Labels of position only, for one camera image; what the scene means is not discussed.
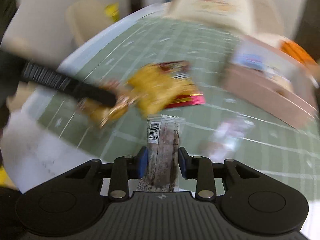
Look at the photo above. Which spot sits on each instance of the cream chair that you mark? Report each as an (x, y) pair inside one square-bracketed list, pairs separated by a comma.
[(85, 20)]

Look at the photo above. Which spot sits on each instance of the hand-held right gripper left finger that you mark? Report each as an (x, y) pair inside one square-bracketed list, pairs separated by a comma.
[(142, 162)]

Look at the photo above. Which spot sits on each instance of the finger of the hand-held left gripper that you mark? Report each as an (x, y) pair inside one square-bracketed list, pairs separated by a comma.
[(87, 91)]

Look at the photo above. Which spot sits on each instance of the cream cartoon food cover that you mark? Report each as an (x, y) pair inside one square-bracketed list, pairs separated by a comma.
[(220, 5)]

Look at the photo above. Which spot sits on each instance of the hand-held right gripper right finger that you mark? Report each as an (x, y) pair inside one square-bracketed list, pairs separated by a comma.
[(182, 162)]

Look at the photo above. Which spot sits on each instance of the green checked tablecloth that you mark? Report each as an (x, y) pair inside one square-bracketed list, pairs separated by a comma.
[(150, 45)]

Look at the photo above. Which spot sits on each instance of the orange cardboard box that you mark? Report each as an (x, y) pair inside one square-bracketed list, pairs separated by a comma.
[(297, 52)]

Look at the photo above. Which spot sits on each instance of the clear bread packet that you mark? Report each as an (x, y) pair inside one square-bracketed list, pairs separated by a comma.
[(110, 111)]

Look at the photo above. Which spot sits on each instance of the pink cardboard box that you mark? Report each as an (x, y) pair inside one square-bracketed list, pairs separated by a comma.
[(252, 76)]

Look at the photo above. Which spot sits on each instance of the yellow candies clear packet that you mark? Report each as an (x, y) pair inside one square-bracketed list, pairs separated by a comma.
[(225, 135)]

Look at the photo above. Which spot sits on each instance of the yellow snack packet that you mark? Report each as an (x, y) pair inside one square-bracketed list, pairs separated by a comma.
[(155, 92)]

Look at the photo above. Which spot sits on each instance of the yellow bag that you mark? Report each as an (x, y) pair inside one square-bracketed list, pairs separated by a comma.
[(112, 11)]

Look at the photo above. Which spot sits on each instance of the small clear snack packet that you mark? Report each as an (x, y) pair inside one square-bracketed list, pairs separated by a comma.
[(162, 140)]

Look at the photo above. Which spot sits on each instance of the red and white snack packet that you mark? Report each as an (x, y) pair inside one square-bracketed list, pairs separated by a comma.
[(190, 101)]

